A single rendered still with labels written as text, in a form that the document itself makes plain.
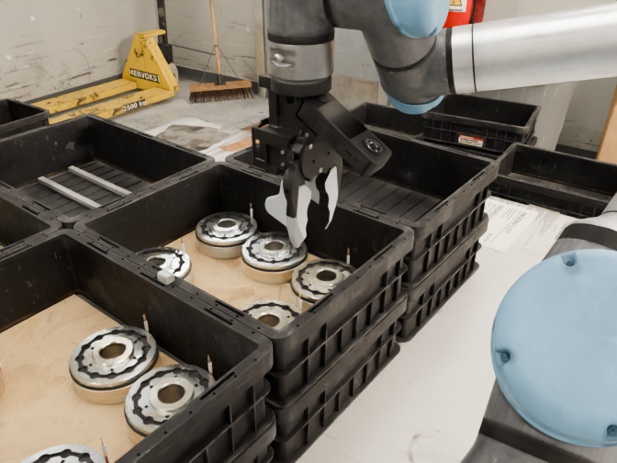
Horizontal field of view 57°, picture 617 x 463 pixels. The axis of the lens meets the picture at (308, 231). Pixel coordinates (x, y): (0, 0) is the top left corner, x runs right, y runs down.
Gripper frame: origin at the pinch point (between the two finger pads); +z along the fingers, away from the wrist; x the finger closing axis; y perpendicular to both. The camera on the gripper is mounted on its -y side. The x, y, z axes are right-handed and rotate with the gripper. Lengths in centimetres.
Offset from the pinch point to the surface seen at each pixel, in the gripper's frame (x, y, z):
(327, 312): 8.9, -8.7, 3.6
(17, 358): 31.6, 23.1, 12.5
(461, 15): -256, 98, 20
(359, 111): -164, 101, 50
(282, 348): 16.4, -8.3, 4.0
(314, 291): 0.3, -0.2, 9.6
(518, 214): -69, -6, 25
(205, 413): 28.0, -8.7, 3.5
